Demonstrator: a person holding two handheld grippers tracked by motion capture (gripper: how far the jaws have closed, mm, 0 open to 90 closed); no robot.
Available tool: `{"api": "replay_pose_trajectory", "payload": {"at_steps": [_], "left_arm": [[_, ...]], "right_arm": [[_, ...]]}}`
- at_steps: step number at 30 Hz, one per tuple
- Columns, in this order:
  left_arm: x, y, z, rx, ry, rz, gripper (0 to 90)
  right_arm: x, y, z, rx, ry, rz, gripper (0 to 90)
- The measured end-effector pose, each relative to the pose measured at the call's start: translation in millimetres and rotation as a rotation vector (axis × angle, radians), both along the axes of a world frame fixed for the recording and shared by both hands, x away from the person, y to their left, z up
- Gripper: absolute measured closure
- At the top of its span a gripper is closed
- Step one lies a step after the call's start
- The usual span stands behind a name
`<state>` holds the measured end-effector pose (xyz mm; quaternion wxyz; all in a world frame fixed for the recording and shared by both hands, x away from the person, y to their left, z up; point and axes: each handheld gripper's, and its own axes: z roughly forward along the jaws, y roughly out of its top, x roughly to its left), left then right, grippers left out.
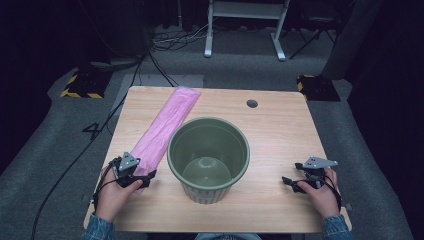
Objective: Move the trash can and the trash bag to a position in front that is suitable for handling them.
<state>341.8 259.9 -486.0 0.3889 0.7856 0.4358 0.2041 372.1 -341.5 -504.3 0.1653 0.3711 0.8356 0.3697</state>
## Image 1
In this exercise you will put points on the person's left hand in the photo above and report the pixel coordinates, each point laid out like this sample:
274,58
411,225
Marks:
111,200

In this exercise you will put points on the black yellow striped base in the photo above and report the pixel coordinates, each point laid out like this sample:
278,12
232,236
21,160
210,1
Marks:
86,85
318,88

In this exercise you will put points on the person's legs in jeans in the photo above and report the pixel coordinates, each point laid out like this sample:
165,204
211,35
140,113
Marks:
228,237

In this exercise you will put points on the white metal stand frame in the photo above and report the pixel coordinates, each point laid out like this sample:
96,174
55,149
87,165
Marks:
246,10

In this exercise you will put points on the black tripod stand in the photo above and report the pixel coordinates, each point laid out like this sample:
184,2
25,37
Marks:
308,43

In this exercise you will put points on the grey tape strip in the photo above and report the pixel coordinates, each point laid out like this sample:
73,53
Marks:
87,198

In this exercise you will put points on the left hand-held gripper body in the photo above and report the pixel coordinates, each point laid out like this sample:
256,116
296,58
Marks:
128,163

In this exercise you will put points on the grey slanted column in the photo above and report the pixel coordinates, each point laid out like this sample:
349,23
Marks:
350,43

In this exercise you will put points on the dark round table grommet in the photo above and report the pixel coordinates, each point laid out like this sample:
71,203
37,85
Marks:
252,103

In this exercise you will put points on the green plastic trash bin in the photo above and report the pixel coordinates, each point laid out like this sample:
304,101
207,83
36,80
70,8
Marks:
206,173

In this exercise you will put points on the person's right hand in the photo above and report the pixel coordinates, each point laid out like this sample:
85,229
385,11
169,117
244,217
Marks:
325,200

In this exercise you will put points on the pink plastic trash bag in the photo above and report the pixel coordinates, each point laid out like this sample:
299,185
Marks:
166,123

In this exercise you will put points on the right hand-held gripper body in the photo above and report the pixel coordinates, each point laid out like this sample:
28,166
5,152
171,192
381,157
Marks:
316,163

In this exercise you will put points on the dark equipment stand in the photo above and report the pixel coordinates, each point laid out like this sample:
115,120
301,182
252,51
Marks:
113,63

